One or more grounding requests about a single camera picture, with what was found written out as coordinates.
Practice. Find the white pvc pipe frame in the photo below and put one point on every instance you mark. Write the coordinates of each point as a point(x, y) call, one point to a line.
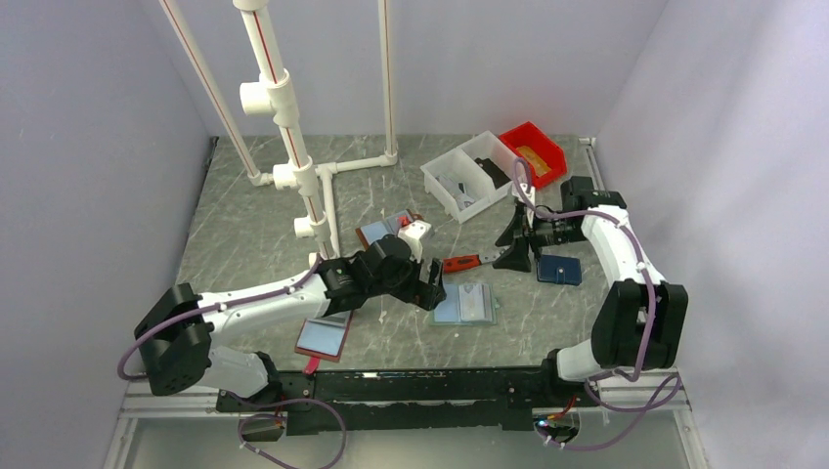
point(273, 94)

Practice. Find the black part in bin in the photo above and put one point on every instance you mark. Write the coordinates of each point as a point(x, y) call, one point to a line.
point(492, 169)

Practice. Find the white divided bin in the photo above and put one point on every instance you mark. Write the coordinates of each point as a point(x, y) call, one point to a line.
point(458, 163)

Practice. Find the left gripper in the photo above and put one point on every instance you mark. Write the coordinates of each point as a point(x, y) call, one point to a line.
point(419, 292)

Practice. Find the grey parts in bin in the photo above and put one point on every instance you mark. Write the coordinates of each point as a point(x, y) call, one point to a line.
point(457, 191)

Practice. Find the grey credit card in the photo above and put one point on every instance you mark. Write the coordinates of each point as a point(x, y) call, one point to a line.
point(473, 298)

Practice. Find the red handled adjustable wrench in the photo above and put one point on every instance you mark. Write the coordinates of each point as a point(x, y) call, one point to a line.
point(464, 263)

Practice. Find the navy blue card holder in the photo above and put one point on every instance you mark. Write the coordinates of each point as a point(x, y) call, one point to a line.
point(559, 270)

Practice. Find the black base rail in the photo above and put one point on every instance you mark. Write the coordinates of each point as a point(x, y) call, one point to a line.
point(507, 397)

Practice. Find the red card holder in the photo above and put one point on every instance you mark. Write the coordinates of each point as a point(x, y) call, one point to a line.
point(324, 338)

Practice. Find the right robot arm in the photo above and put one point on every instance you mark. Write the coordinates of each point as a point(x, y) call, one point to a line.
point(640, 322)

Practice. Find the red plastic bin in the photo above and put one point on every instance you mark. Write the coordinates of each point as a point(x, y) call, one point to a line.
point(546, 158)

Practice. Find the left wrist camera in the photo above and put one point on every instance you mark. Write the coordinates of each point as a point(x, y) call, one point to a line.
point(414, 233)

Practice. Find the yellow item in red bin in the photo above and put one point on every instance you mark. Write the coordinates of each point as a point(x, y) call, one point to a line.
point(539, 165)

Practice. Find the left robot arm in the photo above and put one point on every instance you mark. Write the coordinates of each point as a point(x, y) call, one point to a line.
point(184, 339)

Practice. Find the brown card holder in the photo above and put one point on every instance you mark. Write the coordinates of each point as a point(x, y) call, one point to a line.
point(390, 225)

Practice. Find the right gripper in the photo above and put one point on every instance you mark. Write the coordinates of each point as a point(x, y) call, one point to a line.
point(516, 258)

